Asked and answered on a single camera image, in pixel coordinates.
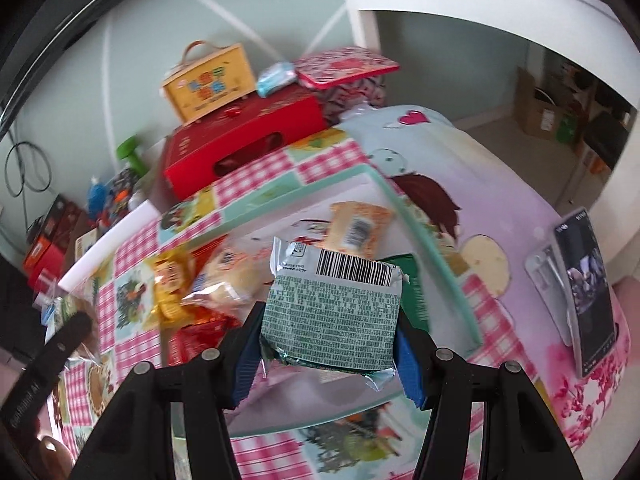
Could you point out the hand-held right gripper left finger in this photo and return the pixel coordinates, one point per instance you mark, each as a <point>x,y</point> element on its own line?
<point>247,360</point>

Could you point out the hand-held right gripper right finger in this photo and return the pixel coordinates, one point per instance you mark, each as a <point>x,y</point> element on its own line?
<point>412,370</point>

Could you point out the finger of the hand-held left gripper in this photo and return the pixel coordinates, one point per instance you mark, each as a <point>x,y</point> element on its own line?
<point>70,337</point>

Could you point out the dark green snack packet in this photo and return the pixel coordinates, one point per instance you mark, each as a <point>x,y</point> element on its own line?
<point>415,290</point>

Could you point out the clear bun packet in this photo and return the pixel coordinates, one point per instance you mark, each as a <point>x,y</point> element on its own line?
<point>230,275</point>

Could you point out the teal foil snack packet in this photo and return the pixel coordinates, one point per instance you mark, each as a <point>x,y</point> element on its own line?
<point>330,320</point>

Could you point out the teal edged white tray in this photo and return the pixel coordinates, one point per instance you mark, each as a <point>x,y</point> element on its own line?
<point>440,280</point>

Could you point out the cream orange snack packet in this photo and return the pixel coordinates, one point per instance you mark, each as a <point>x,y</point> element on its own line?
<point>360,230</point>

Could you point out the person's left hand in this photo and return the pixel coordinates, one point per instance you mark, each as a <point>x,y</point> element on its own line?
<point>47,447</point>

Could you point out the red cartoon snack packet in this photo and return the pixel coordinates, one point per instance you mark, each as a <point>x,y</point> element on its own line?
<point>200,335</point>

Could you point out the clear plastic boxes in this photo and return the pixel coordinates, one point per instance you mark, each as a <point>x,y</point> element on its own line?
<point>50,287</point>

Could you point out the flat red box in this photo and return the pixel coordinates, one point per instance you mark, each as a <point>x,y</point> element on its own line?
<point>45,272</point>

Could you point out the white printed box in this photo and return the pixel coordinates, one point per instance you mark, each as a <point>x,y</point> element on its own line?
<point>87,242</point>

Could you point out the yellow snack packet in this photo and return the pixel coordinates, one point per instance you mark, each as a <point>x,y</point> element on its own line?
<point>172,285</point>

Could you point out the dark brown box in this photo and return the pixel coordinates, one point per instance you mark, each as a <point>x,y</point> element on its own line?
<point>62,215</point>

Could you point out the blue bottle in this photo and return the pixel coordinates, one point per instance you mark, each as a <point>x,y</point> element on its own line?
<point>97,195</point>

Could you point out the dark colourful toy bag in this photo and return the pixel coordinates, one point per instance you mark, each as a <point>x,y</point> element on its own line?
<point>122,187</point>

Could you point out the silver phone stand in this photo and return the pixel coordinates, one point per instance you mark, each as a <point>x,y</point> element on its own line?
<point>547,285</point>

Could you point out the black phone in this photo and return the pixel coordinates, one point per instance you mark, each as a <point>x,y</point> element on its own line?
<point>585,290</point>

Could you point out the cartoon printed cloth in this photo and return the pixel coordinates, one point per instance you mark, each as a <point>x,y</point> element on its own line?
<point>500,200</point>

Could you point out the green dumbbell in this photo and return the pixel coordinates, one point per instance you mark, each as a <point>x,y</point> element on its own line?
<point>131,155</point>

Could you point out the pink checkered tablecloth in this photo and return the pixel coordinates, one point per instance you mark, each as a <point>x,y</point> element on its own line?
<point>280,170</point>

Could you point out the red gift box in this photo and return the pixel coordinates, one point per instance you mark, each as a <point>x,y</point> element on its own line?
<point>240,140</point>

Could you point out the small orange box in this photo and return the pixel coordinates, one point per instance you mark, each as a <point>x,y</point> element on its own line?
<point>595,160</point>

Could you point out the light blue tissue packet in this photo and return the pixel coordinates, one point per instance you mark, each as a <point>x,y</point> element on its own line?
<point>276,79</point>

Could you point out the large cardboard box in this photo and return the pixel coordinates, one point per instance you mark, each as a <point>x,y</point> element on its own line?
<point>537,105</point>

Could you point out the black chair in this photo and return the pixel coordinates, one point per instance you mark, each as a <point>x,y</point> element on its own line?
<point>607,137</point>

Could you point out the patterned tin box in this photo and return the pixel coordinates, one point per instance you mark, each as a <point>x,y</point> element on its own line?
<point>345,72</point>

